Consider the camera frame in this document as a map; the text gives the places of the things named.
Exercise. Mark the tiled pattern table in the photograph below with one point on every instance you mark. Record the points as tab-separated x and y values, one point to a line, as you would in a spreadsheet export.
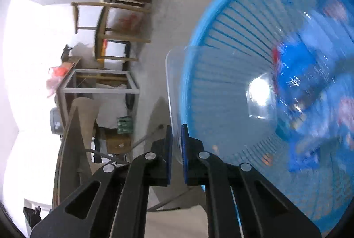
83	121

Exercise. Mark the white sack red print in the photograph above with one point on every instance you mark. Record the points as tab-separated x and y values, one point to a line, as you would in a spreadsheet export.
127	20

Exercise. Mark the brown cardboard box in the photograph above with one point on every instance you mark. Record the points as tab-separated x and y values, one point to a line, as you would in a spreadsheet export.
117	142

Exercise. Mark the wooden chair black seat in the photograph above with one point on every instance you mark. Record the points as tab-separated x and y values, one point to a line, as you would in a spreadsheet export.
101	30

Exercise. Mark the pink plastic bag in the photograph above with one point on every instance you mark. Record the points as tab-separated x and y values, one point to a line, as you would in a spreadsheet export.
58	74

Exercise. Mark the long wooden side table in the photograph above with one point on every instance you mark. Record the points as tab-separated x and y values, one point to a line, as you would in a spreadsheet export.
96	90

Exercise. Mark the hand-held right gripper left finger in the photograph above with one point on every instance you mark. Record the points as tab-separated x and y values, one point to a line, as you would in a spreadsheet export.
169	155

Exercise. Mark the plain white sack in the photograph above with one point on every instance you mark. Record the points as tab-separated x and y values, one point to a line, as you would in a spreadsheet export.
113	108

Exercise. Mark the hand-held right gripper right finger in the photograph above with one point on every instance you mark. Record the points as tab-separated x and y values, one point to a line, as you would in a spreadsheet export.
184	155

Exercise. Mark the clear plastic container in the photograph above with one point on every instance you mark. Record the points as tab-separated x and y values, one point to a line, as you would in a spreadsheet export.
174	83

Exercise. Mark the grey rice cooker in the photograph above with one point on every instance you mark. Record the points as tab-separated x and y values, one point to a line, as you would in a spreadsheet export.
55	121

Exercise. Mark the blue plastic wastebasket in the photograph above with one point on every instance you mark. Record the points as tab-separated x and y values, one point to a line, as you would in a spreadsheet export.
221	33

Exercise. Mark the blue plastic wrapper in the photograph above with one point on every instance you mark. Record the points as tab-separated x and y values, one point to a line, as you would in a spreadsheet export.
318	144

